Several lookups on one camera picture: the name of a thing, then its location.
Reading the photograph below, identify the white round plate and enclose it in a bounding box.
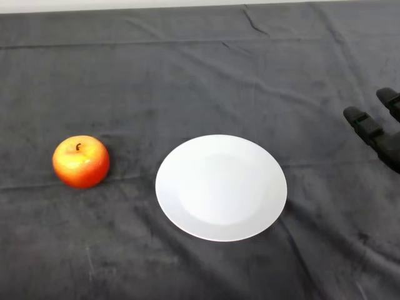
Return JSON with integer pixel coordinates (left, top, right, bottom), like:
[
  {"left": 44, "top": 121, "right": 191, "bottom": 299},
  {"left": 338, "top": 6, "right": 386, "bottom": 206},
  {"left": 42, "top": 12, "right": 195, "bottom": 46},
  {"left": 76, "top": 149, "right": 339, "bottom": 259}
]
[{"left": 154, "top": 134, "right": 288, "bottom": 243}]

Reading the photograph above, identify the black cloth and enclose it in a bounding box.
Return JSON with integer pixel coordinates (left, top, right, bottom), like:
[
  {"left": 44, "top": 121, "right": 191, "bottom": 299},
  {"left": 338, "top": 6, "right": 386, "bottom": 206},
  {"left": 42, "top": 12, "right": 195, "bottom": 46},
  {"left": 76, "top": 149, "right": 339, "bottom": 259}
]
[{"left": 0, "top": 1, "right": 400, "bottom": 300}]

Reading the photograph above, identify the red yellow apple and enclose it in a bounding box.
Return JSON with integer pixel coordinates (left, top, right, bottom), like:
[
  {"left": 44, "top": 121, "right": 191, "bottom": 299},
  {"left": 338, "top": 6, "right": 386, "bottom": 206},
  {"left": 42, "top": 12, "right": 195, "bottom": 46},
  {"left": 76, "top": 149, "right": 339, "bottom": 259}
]
[{"left": 51, "top": 135, "right": 111, "bottom": 189}]

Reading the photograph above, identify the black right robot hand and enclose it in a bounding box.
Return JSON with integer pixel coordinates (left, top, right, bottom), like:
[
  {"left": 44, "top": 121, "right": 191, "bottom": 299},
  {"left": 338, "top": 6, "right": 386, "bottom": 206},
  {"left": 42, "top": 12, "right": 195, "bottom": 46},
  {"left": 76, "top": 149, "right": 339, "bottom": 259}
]
[{"left": 342, "top": 87, "right": 400, "bottom": 174}]

